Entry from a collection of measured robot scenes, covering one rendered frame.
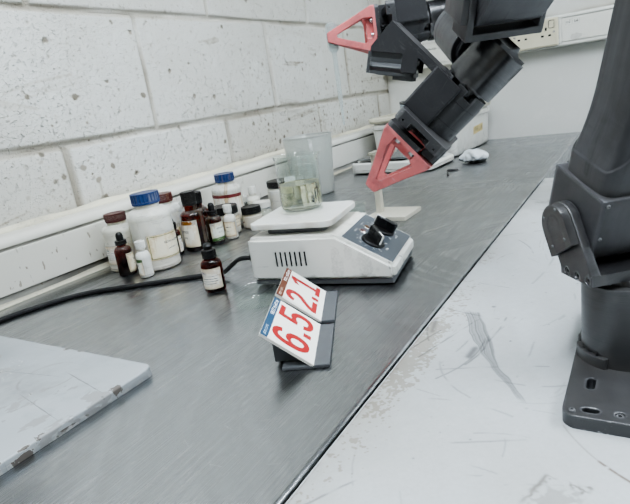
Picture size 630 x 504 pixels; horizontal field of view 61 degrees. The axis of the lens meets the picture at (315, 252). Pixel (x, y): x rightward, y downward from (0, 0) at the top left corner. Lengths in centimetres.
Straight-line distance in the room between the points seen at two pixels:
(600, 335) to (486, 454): 14
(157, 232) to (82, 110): 29
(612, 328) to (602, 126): 15
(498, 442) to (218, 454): 20
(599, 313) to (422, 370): 15
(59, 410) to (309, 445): 23
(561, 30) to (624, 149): 161
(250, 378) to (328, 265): 23
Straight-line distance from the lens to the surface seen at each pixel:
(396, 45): 62
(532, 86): 207
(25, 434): 52
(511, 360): 50
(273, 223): 71
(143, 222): 92
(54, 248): 98
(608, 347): 47
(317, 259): 70
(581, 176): 44
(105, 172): 110
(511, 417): 43
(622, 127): 41
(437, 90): 60
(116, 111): 113
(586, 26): 201
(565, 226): 44
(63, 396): 56
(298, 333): 54
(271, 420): 45
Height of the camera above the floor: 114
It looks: 16 degrees down
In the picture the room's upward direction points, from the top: 9 degrees counter-clockwise
